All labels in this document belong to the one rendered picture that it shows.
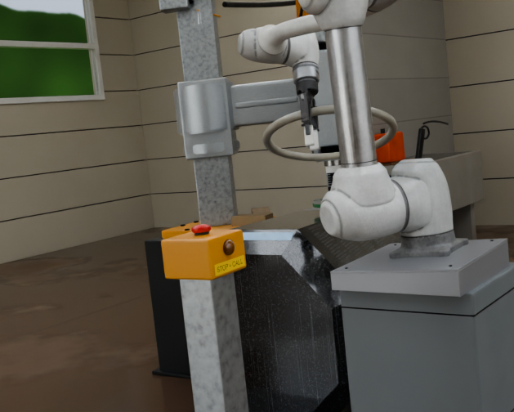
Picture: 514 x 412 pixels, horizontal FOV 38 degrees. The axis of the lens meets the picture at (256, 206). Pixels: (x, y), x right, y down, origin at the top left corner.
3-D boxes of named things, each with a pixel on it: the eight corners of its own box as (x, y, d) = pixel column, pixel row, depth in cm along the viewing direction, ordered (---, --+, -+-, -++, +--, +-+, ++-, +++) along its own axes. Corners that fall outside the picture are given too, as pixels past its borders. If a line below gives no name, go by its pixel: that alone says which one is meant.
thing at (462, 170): (363, 268, 642) (354, 167, 634) (426, 240, 745) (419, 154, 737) (431, 270, 605) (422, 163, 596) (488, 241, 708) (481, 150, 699)
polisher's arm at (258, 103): (172, 136, 393) (167, 87, 391) (184, 135, 427) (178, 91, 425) (315, 121, 387) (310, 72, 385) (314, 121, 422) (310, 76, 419)
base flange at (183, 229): (158, 239, 408) (157, 230, 407) (212, 224, 448) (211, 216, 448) (231, 238, 381) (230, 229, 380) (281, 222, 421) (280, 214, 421)
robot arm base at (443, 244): (475, 239, 226) (472, 221, 225) (447, 256, 208) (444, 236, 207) (417, 242, 236) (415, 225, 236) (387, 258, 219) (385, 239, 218)
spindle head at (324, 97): (309, 151, 367) (300, 58, 362) (354, 146, 365) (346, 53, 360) (306, 154, 331) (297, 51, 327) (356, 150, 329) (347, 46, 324)
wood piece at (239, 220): (232, 226, 396) (230, 217, 395) (240, 223, 405) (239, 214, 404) (265, 225, 387) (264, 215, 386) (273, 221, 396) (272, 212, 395)
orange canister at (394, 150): (368, 167, 657) (365, 130, 653) (395, 162, 696) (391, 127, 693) (391, 167, 643) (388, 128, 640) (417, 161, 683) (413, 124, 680)
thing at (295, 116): (270, 167, 300) (270, 160, 301) (395, 154, 294) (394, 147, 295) (254, 119, 253) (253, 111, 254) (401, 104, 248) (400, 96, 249)
